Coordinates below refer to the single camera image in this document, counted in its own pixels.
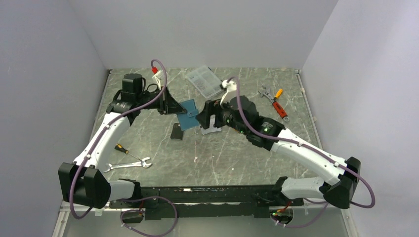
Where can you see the clear plastic organizer box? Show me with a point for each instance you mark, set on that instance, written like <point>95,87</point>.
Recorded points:
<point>205,81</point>

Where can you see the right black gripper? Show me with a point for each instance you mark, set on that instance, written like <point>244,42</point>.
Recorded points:
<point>212,107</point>

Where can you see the black yellow screwdriver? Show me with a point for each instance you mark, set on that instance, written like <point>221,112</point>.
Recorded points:
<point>120,148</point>

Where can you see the red handled adjustable wrench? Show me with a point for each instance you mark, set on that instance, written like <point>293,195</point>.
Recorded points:
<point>266,92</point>

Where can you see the silver open-end wrench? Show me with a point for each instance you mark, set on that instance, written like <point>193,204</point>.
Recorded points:
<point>141,163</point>

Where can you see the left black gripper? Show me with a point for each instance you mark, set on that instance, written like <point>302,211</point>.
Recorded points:
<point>168,104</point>

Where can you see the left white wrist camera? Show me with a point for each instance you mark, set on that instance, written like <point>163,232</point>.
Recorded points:
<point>158,76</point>

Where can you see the silver credit card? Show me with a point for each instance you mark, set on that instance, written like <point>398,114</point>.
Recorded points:
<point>209,130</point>

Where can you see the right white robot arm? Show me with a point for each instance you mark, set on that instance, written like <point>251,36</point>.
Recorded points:
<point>337,178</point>

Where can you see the orange handled screwdriver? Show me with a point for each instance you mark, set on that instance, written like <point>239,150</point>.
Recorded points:
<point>278,94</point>

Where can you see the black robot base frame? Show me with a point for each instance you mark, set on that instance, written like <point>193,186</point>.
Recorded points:
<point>257,201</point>

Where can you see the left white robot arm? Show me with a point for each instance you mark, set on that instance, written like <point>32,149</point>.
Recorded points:
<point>82,181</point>

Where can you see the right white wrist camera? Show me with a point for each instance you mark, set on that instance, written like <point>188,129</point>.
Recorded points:
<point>230,88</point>

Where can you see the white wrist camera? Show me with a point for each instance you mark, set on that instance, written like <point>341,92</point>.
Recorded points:
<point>230,88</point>
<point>158,76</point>

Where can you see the black credit card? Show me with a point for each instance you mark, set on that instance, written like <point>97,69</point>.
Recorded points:
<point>176,133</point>

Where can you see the blue card holder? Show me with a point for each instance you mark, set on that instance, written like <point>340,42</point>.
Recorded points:
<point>188,119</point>

